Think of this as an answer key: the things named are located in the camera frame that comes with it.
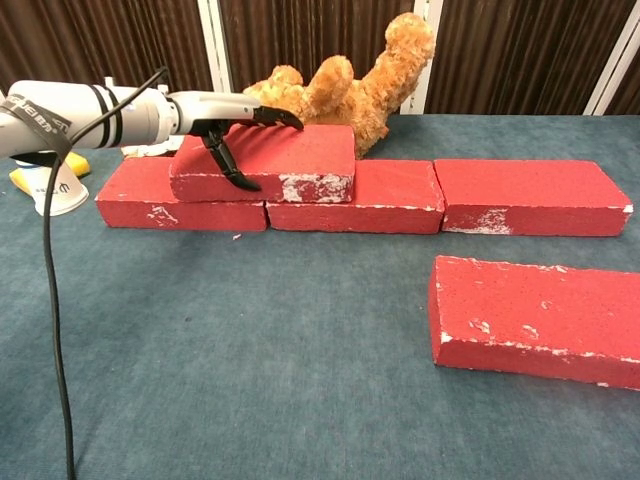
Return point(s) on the yellow sponge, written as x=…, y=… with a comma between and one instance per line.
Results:
x=80, y=165

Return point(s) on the left black-fingered robot hand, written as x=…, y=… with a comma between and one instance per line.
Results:
x=215, y=110

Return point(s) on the dark brown ribbed panel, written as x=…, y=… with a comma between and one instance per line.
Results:
x=100, y=40
x=300, y=35
x=525, y=50
x=631, y=102

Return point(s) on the blue felt table cover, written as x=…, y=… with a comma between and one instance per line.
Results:
x=250, y=350

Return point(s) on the white plastic bottle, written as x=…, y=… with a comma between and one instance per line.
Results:
x=65, y=192

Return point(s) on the white partition post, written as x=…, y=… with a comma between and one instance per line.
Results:
x=212, y=40
x=429, y=6
x=607, y=85

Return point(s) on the brown teddy bear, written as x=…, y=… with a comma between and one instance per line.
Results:
x=375, y=100

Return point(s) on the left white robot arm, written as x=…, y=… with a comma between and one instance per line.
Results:
x=75, y=115

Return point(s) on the gold patterned gift box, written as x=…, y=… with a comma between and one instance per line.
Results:
x=150, y=150

